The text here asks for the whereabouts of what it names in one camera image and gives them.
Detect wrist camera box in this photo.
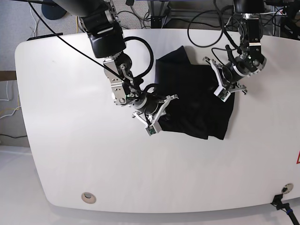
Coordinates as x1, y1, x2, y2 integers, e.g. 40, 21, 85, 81
145, 123, 162, 136
214, 86, 231, 102

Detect red warning sticker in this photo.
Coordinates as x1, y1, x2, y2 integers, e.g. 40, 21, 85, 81
296, 152, 300, 164

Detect left table grommet hole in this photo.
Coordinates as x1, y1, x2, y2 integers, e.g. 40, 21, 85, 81
81, 192, 97, 204

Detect table grommet hole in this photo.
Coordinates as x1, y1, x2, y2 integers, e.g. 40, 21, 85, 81
81, 192, 97, 204
281, 183, 294, 195

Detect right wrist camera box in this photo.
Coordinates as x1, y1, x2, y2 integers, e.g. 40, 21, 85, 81
145, 123, 162, 136

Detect black clamp with cable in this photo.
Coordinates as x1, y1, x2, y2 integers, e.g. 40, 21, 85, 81
270, 194, 300, 225

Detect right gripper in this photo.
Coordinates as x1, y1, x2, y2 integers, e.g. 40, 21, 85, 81
132, 94, 178, 128

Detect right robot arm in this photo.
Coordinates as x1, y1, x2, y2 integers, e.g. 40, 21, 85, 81
55, 0, 177, 134

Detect black frame base block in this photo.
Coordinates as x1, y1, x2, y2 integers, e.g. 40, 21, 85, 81
150, 16, 167, 29

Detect white cable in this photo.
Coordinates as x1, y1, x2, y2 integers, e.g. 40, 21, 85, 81
0, 81, 17, 102

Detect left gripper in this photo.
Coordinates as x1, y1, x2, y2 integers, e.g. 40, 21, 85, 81
203, 57, 248, 94

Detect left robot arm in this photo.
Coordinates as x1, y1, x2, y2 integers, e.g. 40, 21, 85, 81
203, 0, 267, 102

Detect right table grommet hole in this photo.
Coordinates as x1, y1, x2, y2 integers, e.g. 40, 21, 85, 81
281, 183, 294, 195

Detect black T-shirt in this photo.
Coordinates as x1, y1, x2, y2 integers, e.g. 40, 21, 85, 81
155, 46, 235, 140

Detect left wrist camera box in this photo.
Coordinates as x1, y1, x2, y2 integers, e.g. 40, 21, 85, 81
214, 86, 231, 102

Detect blue round lamp base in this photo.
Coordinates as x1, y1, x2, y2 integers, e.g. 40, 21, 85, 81
41, 2, 67, 20

